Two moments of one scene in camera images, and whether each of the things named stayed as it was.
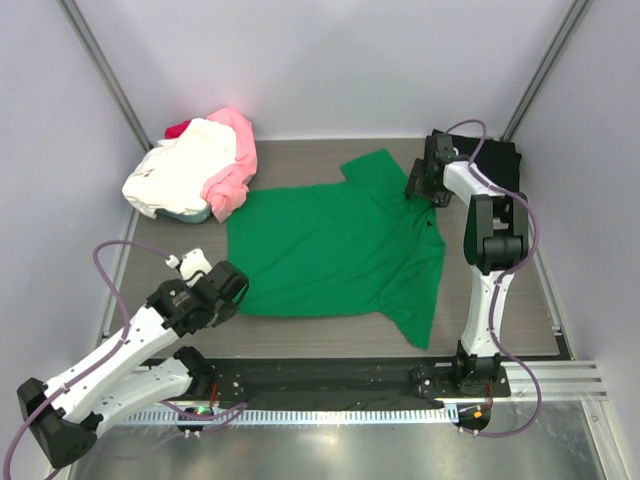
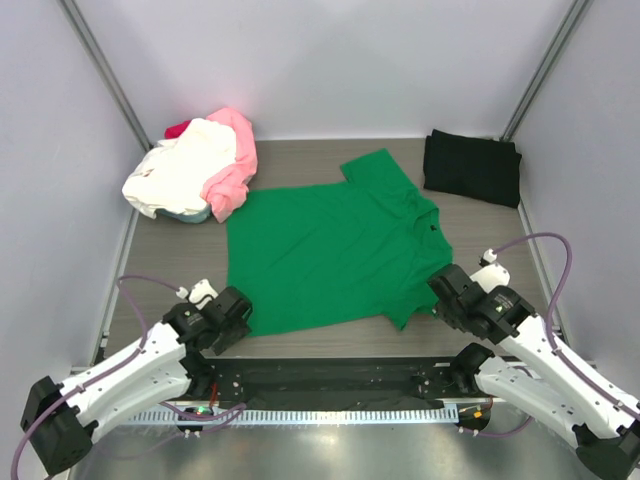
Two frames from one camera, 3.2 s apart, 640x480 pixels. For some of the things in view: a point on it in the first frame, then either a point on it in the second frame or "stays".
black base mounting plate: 327,380 stays
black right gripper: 439,198 to 442,311
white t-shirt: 171,175 stays
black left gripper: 227,312 to 239,330
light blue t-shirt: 182,217 stays
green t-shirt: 359,247 stays
